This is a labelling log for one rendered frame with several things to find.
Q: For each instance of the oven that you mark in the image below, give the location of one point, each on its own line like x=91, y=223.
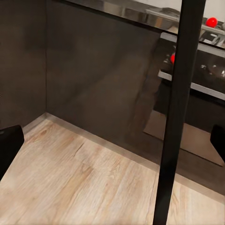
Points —
x=205, y=108

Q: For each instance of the burner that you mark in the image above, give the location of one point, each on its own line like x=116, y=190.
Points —
x=211, y=24

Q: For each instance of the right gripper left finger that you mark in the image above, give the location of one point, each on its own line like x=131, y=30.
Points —
x=11, y=141

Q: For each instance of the poster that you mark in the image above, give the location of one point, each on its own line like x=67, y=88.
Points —
x=186, y=48

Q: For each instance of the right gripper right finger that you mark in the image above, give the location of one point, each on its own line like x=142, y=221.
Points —
x=217, y=139

